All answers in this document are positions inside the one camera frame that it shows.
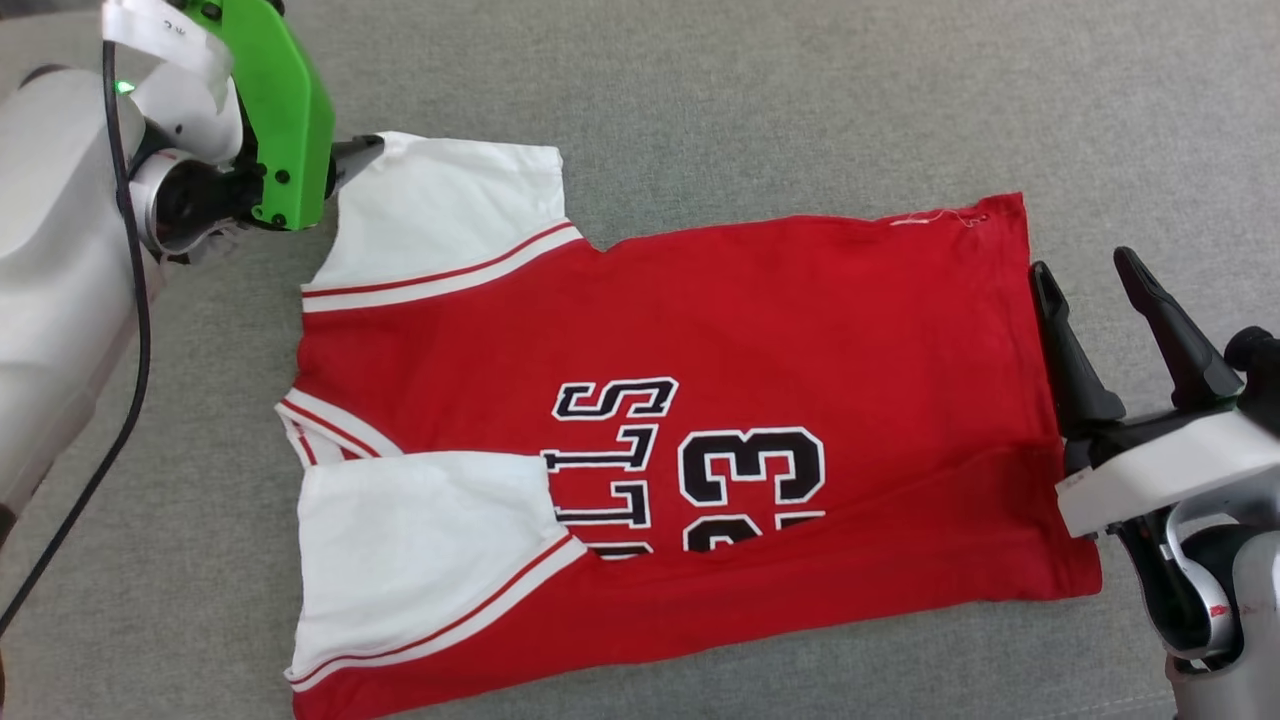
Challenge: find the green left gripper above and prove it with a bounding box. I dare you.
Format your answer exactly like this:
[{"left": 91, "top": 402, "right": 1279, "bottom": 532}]
[{"left": 165, "top": 0, "right": 387, "bottom": 233}]

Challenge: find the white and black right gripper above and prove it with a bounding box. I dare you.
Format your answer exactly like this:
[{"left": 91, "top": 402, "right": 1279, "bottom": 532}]
[{"left": 1028, "top": 246, "right": 1280, "bottom": 540}]

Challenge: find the red and white basketball jersey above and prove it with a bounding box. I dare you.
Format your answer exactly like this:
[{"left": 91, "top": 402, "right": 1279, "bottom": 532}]
[{"left": 275, "top": 130, "right": 1104, "bottom": 720}]

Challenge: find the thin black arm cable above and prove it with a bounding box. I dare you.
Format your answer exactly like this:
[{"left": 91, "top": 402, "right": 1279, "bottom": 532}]
[{"left": 0, "top": 40, "right": 154, "bottom": 641}]

